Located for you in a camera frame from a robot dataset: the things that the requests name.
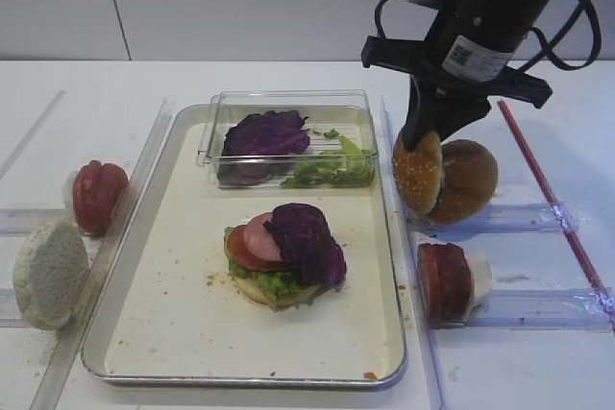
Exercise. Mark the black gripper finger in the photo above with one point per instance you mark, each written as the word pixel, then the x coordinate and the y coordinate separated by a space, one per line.
pixel 459 111
pixel 423 113

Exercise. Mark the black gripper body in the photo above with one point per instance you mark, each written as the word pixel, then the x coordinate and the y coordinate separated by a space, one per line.
pixel 467 67

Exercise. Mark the sesame top bun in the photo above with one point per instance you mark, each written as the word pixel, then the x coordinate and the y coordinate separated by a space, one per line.
pixel 418 173

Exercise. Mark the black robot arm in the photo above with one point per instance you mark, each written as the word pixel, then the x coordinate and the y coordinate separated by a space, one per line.
pixel 500 25

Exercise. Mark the green lettuce in container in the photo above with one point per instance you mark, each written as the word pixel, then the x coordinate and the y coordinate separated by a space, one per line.
pixel 346 166

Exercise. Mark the red meat slices right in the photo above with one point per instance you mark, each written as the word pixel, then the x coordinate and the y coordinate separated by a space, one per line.
pixel 446 281

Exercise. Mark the pink meat slice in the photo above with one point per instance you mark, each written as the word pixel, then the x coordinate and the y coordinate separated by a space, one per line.
pixel 259 240

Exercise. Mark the green lettuce on burger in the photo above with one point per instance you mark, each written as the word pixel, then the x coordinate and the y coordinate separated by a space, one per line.
pixel 236 270

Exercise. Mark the red tomato slices left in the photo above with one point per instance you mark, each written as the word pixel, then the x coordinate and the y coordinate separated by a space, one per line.
pixel 95 192

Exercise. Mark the brown bun right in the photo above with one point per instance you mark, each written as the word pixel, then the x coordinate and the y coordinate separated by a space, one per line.
pixel 470 177

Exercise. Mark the clear plastic container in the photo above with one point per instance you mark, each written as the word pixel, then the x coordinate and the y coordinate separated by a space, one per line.
pixel 344 110

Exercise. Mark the white pusher block right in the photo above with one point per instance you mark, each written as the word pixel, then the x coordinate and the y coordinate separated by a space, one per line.
pixel 482 282

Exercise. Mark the purple cabbage in container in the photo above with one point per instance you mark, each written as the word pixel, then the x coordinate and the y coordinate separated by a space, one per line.
pixel 269 134

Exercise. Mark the purple cabbage on burger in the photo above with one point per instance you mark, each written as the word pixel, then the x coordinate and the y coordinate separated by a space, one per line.
pixel 307 247

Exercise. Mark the red thin strip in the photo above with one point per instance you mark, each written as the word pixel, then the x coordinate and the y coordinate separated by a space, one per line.
pixel 582 257

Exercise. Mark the bottom bun on tray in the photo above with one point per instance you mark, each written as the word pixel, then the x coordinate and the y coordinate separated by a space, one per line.
pixel 278 290

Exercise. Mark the clear long divider strip right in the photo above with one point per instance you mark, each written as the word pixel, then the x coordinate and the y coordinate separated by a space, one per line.
pixel 421 387

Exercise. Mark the silver metal tray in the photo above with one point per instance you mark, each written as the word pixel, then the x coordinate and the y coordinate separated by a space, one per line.
pixel 171 315

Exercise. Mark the clear thin strip far left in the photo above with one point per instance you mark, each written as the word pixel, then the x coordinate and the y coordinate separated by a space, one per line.
pixel 27 137

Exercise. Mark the pale bun half left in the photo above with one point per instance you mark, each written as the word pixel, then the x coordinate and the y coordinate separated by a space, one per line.
pixel 48 274

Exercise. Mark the clear rail track upper right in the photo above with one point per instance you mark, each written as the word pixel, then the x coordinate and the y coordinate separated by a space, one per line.
pixel 533 218

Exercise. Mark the clear rail track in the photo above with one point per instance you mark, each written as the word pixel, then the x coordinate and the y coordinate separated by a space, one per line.
pixel 10 315
pixel 20 222
pixel 572 309
pixel 533 218

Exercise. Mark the clear rail track lower right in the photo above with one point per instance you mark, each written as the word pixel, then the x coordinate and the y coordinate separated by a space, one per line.
pixel 572 309

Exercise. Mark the clear rail track upper left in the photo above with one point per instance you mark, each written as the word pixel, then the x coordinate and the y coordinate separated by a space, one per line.
pixel 20 222

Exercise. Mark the clear rail track lower left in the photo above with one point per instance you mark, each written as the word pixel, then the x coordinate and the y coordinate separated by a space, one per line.
pixel 10 315

